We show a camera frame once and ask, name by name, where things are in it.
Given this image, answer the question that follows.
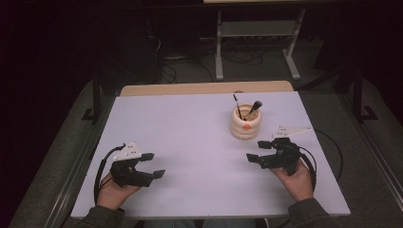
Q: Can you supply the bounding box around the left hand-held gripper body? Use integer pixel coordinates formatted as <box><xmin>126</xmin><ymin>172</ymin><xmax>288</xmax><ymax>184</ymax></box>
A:
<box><xmin>109</xmin><ymin>141</ymin><xmax>156</xmax><ymax>188</ymax></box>

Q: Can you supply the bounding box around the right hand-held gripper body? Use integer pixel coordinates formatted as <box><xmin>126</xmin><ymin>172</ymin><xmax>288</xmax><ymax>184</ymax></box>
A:
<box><xmin>259</xmin><ymin>125</ymin><xmax>313</xmax><ymax>177</ymax></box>

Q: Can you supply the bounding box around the cream ribbed cup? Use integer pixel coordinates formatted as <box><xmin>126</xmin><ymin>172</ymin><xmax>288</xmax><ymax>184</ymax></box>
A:
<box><xmin>230</xmin><ymin>103</ymin><xmax>262</xmax><ymax>141</ymax></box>

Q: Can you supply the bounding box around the black makeup brush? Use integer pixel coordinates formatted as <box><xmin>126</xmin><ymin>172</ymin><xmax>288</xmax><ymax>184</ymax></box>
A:
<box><xmin>242</xmin><ymin>100</ymin><xmax>263</xmax><ymax>122</ymax></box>

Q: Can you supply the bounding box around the thin black brush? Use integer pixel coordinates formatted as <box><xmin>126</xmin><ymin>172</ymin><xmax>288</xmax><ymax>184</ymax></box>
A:
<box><xmin>233</xmin><ymin>93</ymin><xmax>243</xmax><ymax>121</ymax></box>

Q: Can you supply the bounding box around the person's left hand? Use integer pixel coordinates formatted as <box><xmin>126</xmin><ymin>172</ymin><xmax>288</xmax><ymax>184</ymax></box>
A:
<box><xmin>96</xmin><ymin>172</ymin><xmax>142</xmax><ymax>212</ymax></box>

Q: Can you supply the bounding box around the person's right hand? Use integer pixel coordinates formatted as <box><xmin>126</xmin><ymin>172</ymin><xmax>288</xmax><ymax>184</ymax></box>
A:
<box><xmin>271</xmin><ymin>161</ymin><xmax>315</xmax><ymax>203</ymax></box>

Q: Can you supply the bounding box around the black stand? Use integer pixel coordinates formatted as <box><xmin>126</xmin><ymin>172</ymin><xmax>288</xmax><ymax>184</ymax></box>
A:
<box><xmin>353</xmin><ymin>67</ymin><xmax>378</xmax><ymax>123</ymax></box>
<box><xmin>81</xmin><ymin>70</ymin><xmax>103</xmax><ymax>124</ymax></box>

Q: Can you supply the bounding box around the wooden table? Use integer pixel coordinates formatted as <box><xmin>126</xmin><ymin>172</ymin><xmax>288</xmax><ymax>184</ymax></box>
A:
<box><xmin>120</xmin><ymin>80</ymin><xmax>295</xmax><ymax>97</ymax></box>

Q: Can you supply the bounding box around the white metal stand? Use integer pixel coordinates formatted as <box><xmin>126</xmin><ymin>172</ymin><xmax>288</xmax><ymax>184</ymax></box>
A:
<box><xmin>203</xmin><ymin>0</ymin><xmax>307</xmax><ymax>82</ymax></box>

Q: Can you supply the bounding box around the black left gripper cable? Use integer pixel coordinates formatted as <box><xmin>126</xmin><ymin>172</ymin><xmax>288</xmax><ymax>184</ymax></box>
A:
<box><xmin>93</xmin><ymin>143</ymin><xmax>126</xmax><ymax>205</ymax></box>

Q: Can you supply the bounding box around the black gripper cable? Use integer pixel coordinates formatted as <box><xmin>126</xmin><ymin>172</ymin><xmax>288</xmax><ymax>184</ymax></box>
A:
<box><xmin>93</xmin><ymin>143</ymin><xmax>126</xmax><ymax>205</ymax></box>
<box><xmin>297</xmin><ymin>129</ymin><xmax>345</xmax><ymax>193</ymax></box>

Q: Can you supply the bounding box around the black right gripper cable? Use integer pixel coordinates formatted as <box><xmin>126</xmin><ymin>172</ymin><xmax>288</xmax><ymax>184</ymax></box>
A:
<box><xmin>297</xmin><ymin>129</ymin><xmax>345</xmax><ymax>193</ymax></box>

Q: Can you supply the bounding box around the metal floor rail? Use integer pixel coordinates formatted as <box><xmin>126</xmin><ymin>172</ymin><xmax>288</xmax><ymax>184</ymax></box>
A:
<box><xmin>47</xmin><ymin>104</ymin><xmax>110</xmax><ymax>228</ymax></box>
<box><xmin>336</xmin><ymin>93</ymin><xmax>403</xmax><ymax>203</ymax></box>

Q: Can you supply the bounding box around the tangle of floor cables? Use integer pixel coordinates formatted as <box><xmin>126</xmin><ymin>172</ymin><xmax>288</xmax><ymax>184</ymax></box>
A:
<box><xmin>146</xmin><ymin>18</ymin><xmax>265</xmax><ymax>84</ymax></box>

